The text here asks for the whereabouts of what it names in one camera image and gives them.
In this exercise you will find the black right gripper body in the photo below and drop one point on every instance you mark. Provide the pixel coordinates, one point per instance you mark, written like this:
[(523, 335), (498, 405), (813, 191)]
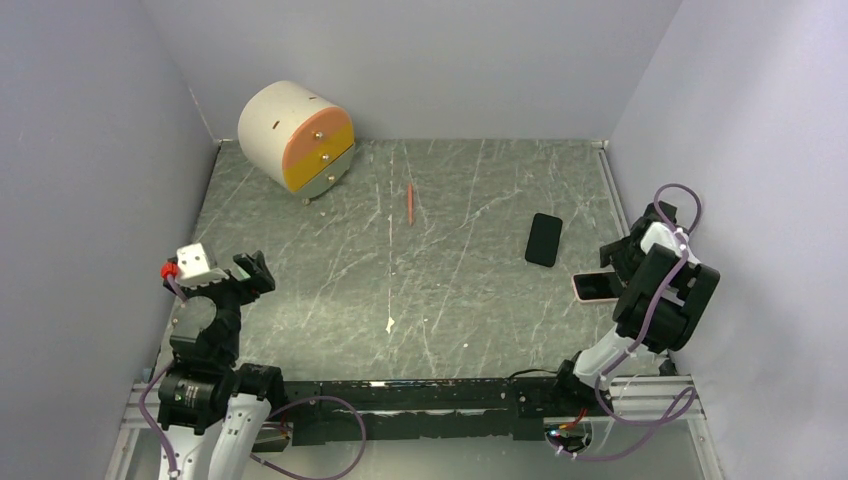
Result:
[(626, 267)]

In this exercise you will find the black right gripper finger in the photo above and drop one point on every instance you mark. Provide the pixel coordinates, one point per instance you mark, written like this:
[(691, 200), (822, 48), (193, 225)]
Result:
[(614, 254), (617, 285)]

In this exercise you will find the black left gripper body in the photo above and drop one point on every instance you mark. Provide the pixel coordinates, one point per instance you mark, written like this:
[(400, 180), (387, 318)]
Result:
[(227, 294)]

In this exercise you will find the black screen white phone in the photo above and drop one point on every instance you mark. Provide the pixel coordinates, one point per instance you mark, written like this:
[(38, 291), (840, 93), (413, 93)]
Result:
[(594, 287)]

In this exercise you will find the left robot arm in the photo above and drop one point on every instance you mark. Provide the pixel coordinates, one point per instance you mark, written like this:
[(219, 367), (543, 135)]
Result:
[(207, 410)]

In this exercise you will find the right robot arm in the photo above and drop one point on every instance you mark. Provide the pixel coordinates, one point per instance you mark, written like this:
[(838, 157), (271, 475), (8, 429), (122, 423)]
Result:
[(660, 290)]

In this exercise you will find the black phone lying flat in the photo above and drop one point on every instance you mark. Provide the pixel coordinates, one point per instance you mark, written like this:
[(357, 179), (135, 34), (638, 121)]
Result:
[(543, 240)]

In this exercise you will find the white round drawer cabinet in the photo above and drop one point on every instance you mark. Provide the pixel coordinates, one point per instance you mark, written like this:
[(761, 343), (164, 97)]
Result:
[(299, 139)]

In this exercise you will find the red-brown pencil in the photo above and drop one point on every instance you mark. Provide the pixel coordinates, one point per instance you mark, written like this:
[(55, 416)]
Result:
[(410, 204)]

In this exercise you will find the black base crossbar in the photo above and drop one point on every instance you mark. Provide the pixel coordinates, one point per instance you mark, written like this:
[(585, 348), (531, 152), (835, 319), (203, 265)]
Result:
[(520, 408)]

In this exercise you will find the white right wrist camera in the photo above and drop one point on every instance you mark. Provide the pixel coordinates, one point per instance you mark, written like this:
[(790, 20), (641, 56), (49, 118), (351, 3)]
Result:
[(658, 233)]

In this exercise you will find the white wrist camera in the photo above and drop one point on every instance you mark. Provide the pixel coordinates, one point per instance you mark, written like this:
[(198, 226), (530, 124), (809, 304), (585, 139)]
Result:
[(196, 267), (658, 233)]

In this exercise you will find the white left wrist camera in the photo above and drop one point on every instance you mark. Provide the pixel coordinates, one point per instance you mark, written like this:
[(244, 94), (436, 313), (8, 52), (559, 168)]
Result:
[(196, 267)]

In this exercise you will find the aluminium frame rail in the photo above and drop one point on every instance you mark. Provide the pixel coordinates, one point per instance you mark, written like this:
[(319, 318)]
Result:
[(650, 402)]

